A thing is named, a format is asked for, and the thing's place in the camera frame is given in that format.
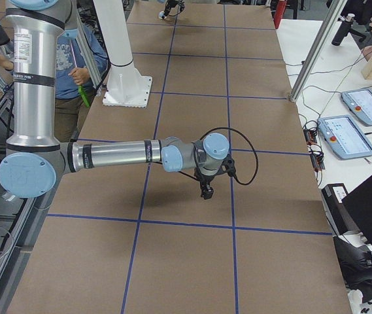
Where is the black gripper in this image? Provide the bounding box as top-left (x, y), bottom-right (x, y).
top-left (195, 167), bottom-right (222, 200)
top-left (166, 0), bottom-right (177, 9)

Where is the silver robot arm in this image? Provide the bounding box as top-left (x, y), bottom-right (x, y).
top-left (0, 1), bottom-right (235, 199)

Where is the person in blue sweater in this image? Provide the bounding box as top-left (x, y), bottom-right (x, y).
top-left (0, 25), bottom-right (107, 142)

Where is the green tool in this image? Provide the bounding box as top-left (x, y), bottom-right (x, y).
top-left (78, 85), bottom-right (90, 108)

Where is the near blue teach pendant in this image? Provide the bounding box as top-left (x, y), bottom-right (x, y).
top-left (318, 114), bottom-right (372, 160)

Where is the blue teach pendant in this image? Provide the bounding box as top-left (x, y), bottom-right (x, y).
top-left (318, 114), bottom-right (372, 160)
top-left (341, 88), bottom-right (372, 126)

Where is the black bottle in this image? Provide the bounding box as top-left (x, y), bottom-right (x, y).
top-left (331, 13), bottom-right (355, 46)

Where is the far blue teach pendant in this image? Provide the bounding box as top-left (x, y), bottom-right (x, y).
top-left (341, 88), bottom-right (372, 126)

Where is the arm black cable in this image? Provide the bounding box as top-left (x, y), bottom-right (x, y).
top-left (166, 0), bottom-right (186, 18)
top-left (201, 127), bottom-right (259, 186)

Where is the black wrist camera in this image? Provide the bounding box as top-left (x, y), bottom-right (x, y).
top-left (222, 158), bottom-right (237, 179)

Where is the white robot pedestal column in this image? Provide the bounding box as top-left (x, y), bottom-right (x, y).
top-left (97, 1), bottom-right (152, 107)

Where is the aluminium frame post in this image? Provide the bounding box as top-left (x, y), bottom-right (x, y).
top-left (289, 0), bottom-right (347, 103)

